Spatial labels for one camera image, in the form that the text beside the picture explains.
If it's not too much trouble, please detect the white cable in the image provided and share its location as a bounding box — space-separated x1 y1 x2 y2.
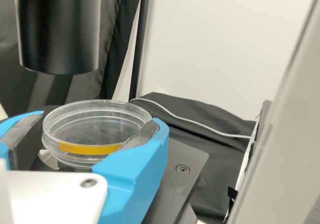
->
129 97 255 141

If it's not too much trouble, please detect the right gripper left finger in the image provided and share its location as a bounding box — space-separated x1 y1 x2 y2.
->
0 110 46 171

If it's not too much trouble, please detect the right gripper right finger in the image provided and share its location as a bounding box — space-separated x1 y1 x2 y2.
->
91 117 170 224

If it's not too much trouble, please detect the petri dish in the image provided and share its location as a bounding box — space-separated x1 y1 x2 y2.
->
41 99 154 170

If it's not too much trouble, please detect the cream microscope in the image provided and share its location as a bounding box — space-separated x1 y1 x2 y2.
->
0 0 320 224

